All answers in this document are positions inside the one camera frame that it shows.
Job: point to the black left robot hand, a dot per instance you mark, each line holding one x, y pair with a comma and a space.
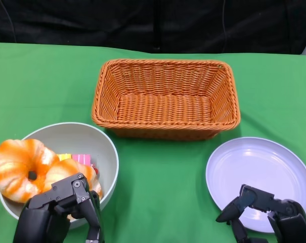
54, 202

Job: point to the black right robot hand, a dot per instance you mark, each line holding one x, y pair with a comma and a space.
259, 198

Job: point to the yellow striped cake slice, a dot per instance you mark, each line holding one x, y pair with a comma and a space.
64, 157

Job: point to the pink striped cake slice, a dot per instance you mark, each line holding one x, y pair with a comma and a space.
82, 159

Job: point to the chocolate cake with cherries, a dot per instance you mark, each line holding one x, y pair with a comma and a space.
94, 168

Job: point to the pale green bowl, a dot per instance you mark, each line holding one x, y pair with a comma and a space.
74, 134

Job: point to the lavender round plate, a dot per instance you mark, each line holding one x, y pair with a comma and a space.
256, 162

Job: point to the orange wicker basket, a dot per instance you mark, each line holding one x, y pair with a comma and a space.
165, 111

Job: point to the green tablecloth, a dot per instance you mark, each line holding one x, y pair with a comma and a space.
41, 88

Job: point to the black curtain backdrop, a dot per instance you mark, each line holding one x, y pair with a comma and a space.
92, 22

